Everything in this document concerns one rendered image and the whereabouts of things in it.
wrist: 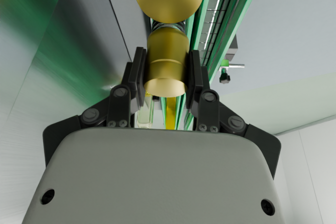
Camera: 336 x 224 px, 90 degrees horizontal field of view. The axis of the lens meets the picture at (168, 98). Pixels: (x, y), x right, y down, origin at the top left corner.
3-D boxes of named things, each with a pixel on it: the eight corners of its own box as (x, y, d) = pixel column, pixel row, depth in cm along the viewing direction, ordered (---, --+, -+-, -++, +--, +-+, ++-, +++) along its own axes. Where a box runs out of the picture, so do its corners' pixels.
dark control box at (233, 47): (214, 30, 63) (216, 48, 60) (235, 30, 63) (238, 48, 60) (209, 44, 71) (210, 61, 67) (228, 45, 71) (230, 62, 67)
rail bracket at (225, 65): (218, 39, 50) (222, 78, 45) (243, 39, 50) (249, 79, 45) (215, 48, 54) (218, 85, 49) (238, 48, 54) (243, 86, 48)
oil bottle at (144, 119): (140, 80, 75) (133, 140, 65) (153, 79, 74) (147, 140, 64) (144, 86, 80) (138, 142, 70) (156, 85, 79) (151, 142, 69)
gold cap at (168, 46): (145, 26, 13) (138, 76, 11) (191, 27, 13) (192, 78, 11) (149, 55, 16) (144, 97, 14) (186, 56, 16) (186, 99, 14)
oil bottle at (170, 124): (166, 107, 107) (164, 154, 96) (175, 108, 107) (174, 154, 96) (166, 110, 113) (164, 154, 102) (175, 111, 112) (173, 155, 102)
